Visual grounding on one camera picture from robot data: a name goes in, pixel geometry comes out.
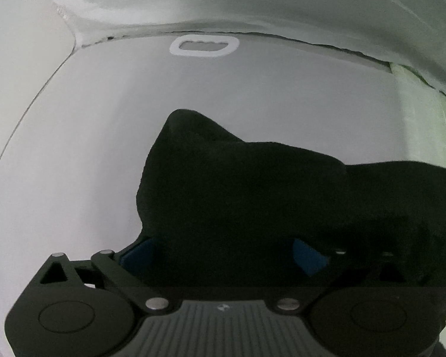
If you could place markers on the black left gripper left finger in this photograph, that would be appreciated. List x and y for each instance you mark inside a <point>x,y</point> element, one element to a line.
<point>105,274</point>

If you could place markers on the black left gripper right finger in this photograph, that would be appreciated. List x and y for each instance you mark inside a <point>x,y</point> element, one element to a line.
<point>306,275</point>

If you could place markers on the black knit garment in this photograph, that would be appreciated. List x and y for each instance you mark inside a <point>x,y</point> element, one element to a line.
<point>219,217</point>

